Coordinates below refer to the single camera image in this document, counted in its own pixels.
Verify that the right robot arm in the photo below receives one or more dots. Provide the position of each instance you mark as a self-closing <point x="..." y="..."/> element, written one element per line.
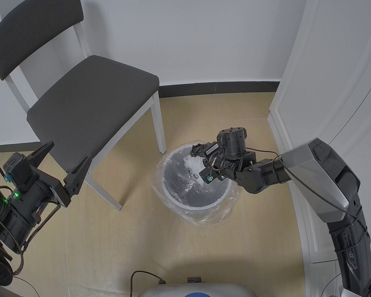
<point x="318" y="178"/>

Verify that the grey and white chair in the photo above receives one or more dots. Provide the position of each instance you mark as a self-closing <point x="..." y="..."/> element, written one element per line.
<point x="89" y="104"/>

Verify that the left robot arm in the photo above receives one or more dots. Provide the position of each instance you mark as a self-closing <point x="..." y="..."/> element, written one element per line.
<point x="9" y="230"/>

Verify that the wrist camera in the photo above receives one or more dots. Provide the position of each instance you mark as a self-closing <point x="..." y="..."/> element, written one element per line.
<point x="205" y="175"/>
<point x="18" y="170"/>

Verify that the clear plastic bag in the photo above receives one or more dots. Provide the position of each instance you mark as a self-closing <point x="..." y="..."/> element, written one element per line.
<point x="216" y="215"/>

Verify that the black plastic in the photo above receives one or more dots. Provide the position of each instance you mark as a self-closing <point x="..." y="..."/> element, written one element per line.
<point x="199" y="149"/>

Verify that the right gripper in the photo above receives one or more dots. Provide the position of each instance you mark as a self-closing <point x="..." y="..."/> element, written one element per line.
<point x="215" y="158"/>

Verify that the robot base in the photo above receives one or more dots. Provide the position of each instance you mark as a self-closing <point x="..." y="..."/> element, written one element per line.
<point x="204" y="289"/>

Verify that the white printed wrapper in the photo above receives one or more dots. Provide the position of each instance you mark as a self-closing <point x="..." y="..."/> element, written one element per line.
<point x="194" y="167"/>

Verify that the white trash bin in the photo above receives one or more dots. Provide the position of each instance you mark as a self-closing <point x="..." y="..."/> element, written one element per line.
<point x="191" y="207"/>

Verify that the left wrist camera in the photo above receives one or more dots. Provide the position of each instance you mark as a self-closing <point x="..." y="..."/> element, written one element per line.
<point x="18" y="170"/>

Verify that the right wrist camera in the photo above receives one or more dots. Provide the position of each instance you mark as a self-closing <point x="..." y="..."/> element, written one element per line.
<point x="205" y="175"/>

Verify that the white panelled door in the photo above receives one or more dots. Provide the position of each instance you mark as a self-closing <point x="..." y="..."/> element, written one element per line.
<point x="327" y="73"/>

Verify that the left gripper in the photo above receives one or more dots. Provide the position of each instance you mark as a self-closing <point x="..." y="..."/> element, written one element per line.
<point x="49" y="190"/>

